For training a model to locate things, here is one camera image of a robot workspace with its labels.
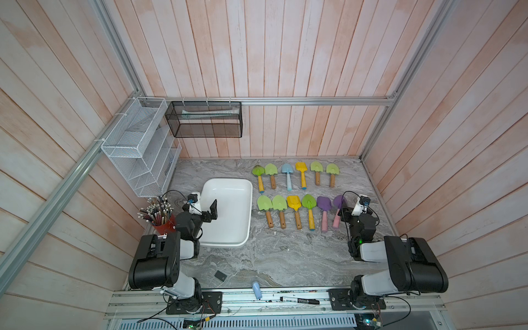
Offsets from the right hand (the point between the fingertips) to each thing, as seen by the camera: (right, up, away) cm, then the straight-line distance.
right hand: (352, 200), depth 90 cm
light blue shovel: (-26, +15, +24) cm, 38 cm away
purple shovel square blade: (-10, -3, +9) cm, 14 cm away
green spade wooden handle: (0, +15, +24) cm, 29 cm away
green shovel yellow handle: (-42, +14, +23) cm, 50 cm away
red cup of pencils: (-81, -3, -12) cm, 82 cm away
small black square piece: (-57, -29, -10) cm, 65 cm away
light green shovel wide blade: (-39, -3, +10) cm, 41 cm away
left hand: (-66, -1, +1) cm, 66 cm away
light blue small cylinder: (-43, -32, -15) cm, 55 cm away
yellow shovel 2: (-18, +16, +25) cm, 34 cm away
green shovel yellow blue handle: (-17, -2, +10) cm, 20 cm away
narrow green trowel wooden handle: (-32, -2, +10) cm, 34 cm away
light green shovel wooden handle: (-9, +16, +24) cm, 30 cm away
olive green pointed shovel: (-35, +15, +24) cm, 45 cm away
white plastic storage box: (-54, -13, +2) cm, 56 cm away
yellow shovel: (-25, -2, +10) cm, 27 cm away
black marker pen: (-27, -35, -17) cm, 47 cm away
